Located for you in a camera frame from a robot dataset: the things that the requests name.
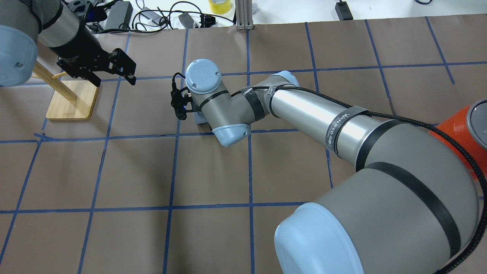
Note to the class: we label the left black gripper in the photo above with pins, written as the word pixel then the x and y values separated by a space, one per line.
pixel 77 42

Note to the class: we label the light blue plastic cup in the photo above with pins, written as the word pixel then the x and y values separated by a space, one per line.
pixel 201 122

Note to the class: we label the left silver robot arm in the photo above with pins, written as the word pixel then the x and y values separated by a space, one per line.
pixel 61 27

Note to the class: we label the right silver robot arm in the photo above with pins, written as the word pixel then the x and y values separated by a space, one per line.
pixel 404 198

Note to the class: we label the wooden cup stand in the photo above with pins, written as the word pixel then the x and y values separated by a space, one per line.
pixel 72 99

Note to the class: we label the yellow tape roll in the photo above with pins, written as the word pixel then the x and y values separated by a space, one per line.
pixel 220 6

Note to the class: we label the black power adapter brick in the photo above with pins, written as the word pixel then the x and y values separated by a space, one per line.
pixel 343 11

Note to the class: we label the orange can with grey lid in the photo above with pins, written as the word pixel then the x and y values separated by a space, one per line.
pixel 468 127

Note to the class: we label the right wrist camera with cable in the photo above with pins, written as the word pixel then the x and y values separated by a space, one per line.
pixel 179 101

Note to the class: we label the aluminium frame post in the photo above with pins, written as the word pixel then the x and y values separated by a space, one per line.
pixel 244 15

